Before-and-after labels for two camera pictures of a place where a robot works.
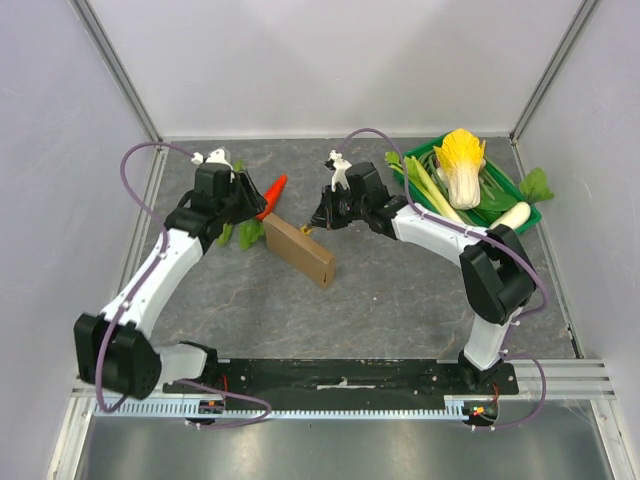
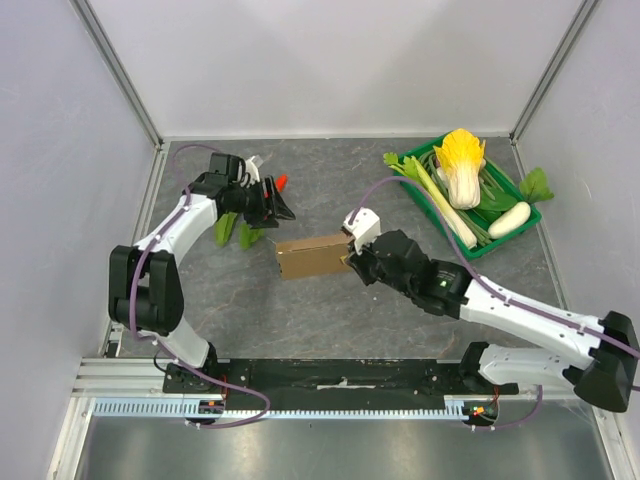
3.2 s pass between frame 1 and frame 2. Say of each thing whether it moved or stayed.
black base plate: stayed
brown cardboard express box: moved
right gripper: moved
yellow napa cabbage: stayed
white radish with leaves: stayed
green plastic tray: stayed
